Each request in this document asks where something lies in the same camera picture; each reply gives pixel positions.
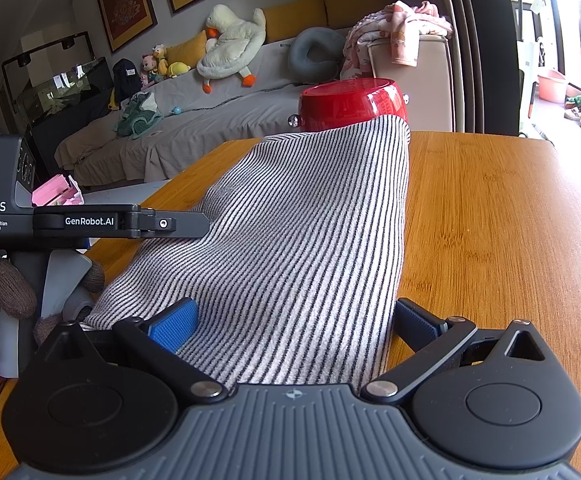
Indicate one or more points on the person's left hand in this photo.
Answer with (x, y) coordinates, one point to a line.
(5, 287)

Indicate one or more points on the pink patterned blanket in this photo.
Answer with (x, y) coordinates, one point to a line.
(400, 25)

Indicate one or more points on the grey curtain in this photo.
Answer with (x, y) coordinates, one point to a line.
(470, 35)

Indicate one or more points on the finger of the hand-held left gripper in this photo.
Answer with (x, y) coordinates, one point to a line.
(180, 225)

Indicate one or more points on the small duck toy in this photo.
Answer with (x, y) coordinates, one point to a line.
(159, 55)

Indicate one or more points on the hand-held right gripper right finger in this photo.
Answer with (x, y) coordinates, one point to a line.
(420, 322)

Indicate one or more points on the black backpack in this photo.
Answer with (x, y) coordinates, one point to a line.
(126, 77)

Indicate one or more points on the red pot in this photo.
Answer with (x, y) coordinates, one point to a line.
(345, 102)

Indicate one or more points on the small white shoes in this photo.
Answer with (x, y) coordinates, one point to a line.
(577, 117)

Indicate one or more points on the glass fish tank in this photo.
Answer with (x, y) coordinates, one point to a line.
(60, 85)

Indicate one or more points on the grey covered sofa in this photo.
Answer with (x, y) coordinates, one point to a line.
(220, 125)

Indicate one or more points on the pink faced doll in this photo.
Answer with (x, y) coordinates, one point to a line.
(149, 67)

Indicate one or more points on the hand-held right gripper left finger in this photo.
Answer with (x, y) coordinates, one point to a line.
(175, 327)

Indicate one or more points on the white rack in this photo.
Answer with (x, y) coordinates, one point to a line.
(530, 60)

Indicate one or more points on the white goose plush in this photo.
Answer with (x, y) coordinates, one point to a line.
(230, 45)

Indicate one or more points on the striped beige shirt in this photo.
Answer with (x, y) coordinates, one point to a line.
(295, 235)

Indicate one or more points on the pink box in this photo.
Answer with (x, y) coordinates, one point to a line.
(55, 192)

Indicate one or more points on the grey neck pillow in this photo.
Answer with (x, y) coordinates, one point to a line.
(300, 55)

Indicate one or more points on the pink basin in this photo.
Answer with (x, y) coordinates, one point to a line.
(552, 87)

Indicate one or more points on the yellow cushion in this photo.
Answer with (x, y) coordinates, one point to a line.
(188, 50)
(295, 15)
(355, 7)

